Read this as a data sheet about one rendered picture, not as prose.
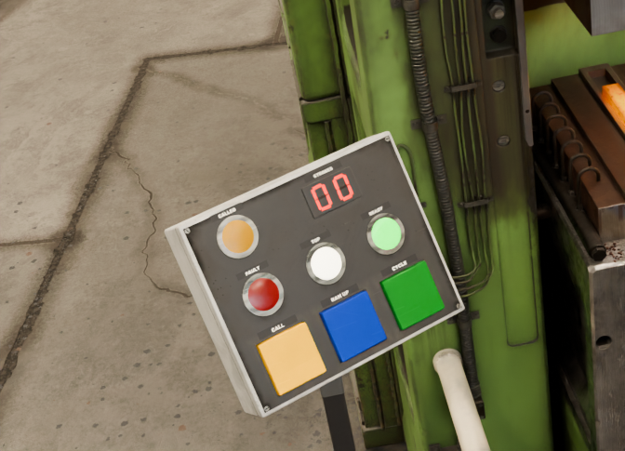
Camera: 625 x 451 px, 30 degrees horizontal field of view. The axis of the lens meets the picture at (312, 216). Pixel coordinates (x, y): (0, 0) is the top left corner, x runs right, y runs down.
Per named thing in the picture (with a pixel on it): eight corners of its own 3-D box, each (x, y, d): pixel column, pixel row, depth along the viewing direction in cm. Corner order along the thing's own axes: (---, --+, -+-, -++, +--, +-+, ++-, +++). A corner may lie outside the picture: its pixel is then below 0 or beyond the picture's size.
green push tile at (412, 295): (446, 307, 165) (425, 259, 165) (403, 331, 162) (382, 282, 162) (440, 307, 167) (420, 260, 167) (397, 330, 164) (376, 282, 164)
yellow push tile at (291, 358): (327, 371, 158) (305, 321, 158) (280, 396, 155) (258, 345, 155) (322, 370, 160) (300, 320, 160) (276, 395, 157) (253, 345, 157)
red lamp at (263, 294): (284, 311, 156) (278, 285, 154) (249, 317, 156) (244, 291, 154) (282, 297, 159) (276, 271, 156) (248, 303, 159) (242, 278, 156)
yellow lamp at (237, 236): (259, 252, 155) (252, 226, 153) (224, 259, 155) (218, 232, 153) (257, 240, 158) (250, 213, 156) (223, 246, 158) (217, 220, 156)
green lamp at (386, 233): (405, 248, 163) (402, 223, 161) (373, 255, 163) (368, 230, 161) (402, 236, 166) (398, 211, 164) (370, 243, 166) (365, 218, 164)
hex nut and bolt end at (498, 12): (511, 46, 179) (508, 4, 175) (493, 49, 179) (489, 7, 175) (507, 39, 181) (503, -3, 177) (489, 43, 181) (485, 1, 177)
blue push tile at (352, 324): (388, 338, 162) (367, 290, 161) (343, 362, 159) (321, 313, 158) (383, 338, 164) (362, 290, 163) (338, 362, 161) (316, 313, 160)
